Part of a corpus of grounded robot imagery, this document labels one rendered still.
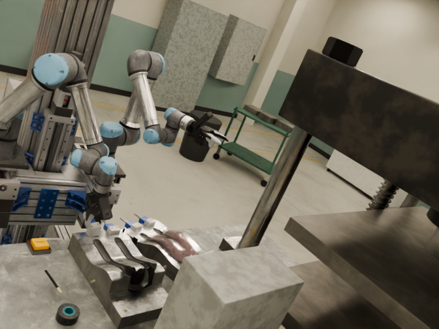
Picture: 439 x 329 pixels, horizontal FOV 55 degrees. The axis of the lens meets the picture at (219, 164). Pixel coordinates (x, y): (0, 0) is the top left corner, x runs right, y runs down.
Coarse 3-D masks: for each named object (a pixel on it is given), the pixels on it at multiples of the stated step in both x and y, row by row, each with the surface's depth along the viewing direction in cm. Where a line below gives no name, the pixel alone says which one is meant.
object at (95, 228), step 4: (92, 220) 195; (84, 224) 194; (92, 224) 191; (96, 224) 192; (88, 228) 191; (92, 228) 189; (96, 228) 190; (100, 228) 192; (88, 232) 191; (92, 232) 190; (96, 232) 192; (88, 236) 191; (92, 236) 192
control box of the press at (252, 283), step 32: (192, 256) 101; (224, 256) 106; (256, 256) 113; (192, 288) 97; (224, 288) 94; (256, 288) 99; (288, 288) 106; (160, 320) 105; (192, 320) 96; (224, 320) 93; (256, 320) 103
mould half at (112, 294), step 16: (80, 240) 186; (112, 240) 196; (128, 240) 201; (80, 256) 183; (96, 256) 182; (112, 256) 186; (96, 272) 173; (112, 272) 168; (160, 272) 181; (96, 288) 173; (112, 288) 166; (160, 288) 183; (112, 304) 164; (128, 304) 166; (144, 304) 170; (160, 304) 174; (112, 320) 163; (128, 320) 162; (144, 320) 169
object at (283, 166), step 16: (288, 144) 122; (304, 144) 121; (288, 160) 122; (272, 176) 126; (288, 176) 124; (272, 192) 126; (256, 208) 130; (272, 208) 128; (256, 224) 130; (240, 240) 134; (256, 240) 131
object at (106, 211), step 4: (96, 196) 183; (100, 196) 182; (104, 196) 183; (100, 200) 181; (104, 200) 182; (108, 200) 183; (100, 204) 180; (104, 204) 181; (108, 204) 183; (100, 208) 180; (104, 208) 181; (108, 208) 182; (100, 212) 181; (104, 212) 180; (108, 212) 181; (104, 216) 179; (108, 216) 180; (112, 216) 182; (104, 220) 180
